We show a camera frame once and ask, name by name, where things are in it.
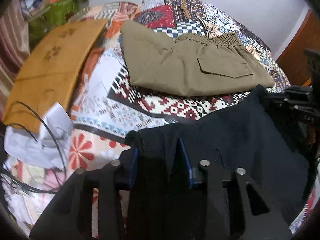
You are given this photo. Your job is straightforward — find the khaki folded pants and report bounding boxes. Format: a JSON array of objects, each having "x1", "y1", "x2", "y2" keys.
[{"x1": 120, "y1": 21, "x2": 274, "y2": 97}]

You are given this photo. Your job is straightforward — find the wooden lap desk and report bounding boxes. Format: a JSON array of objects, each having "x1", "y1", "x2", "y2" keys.
[{"x1": 3, "y1": 18, "x2": 108, "y2": 132}]

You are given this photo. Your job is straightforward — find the wooden door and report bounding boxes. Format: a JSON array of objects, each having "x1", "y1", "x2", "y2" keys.
[{"x1": 276, "y1": 10, "x2": 319, "y2": 86}]

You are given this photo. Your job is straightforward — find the patchwork patterned bedspread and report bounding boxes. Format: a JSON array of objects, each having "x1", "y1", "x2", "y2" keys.
[{"x1": 4, "y1": 0, "x2": 318, "y2": 238}]

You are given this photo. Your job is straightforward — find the white crumpled cloth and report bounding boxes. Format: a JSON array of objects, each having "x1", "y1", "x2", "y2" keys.
[{"x1": 4, "y1": 102, "x2": 73, "y2": 170}]

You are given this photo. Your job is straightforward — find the striped pink curtain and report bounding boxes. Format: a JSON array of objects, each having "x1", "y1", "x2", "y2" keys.
[{"x1": 1, "y1": 0, "x2": 30, "y2": 109}]

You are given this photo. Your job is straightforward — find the black pants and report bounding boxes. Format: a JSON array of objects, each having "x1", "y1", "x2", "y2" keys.
[{"x1": 125, "y1": 86, "x2": 316, "y2": 239}]

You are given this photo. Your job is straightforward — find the black cable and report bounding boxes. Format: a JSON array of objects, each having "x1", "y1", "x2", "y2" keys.
[{"x1": 0, "y1": 101, "x2": 68, "y2": 194}]

